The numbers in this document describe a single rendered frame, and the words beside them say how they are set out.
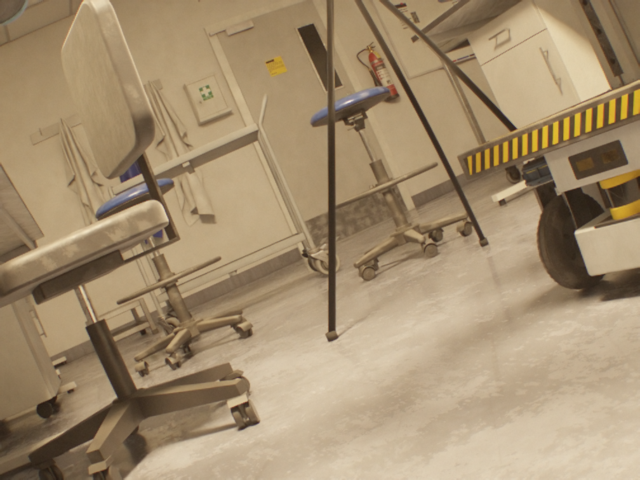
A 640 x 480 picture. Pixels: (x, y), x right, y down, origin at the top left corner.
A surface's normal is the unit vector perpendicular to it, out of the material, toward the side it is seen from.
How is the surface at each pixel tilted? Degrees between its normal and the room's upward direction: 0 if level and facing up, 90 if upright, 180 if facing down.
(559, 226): 93
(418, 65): 90
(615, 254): 90
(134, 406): 90
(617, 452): 0
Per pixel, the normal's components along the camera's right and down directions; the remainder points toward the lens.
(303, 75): 0.26, -0.08
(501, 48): -0.88, 0.39
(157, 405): -0.34, 0.18
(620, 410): -0.40, -0.92
